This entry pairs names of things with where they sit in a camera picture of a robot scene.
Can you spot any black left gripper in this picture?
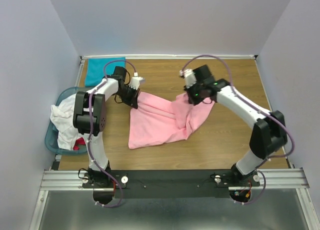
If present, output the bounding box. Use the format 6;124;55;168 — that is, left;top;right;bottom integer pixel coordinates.
115;85;140;109

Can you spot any pink t-shirt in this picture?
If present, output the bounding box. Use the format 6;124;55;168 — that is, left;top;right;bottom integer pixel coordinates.
128;92;215;150

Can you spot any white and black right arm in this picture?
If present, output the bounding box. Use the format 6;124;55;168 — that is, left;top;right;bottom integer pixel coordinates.
179;65;288;186

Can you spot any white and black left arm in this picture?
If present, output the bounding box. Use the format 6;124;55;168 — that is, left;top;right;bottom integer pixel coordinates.
73;66;144;188

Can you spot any folded teal t-shirt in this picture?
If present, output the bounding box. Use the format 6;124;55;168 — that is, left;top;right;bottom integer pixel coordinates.
84;57;126;87

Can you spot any red garment in basket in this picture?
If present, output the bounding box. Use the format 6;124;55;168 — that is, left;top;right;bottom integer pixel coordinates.
73;137;86;151

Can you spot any white t-shirt in basket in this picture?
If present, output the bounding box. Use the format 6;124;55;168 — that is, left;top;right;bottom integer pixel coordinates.
50;94;79;151

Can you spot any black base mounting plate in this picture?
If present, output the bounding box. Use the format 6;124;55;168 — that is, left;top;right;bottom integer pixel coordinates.
78;169;260;207

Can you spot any blue plastic laundry basket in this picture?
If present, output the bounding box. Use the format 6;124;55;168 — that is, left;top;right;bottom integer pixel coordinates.
44;87;88;156

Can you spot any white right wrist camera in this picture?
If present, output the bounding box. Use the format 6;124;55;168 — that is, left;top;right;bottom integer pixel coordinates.
179;69;197;89

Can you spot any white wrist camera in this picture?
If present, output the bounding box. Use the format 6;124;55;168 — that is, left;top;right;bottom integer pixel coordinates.
179;69;197;89
129;76;146;90

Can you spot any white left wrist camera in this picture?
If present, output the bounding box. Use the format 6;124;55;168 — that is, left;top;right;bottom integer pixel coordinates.
129;76;146;90

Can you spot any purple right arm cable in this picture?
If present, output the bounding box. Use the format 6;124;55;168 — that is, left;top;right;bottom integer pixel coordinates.
179;54;295;206

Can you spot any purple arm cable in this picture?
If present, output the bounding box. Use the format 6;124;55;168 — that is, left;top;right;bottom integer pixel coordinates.
179;54;295;206
86;59;140;209

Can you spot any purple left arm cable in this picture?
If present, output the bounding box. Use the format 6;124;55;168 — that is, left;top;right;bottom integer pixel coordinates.
86;59;140;209

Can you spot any aluminium front rail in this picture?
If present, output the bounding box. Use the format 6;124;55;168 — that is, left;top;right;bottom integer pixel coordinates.
40;168;310;191

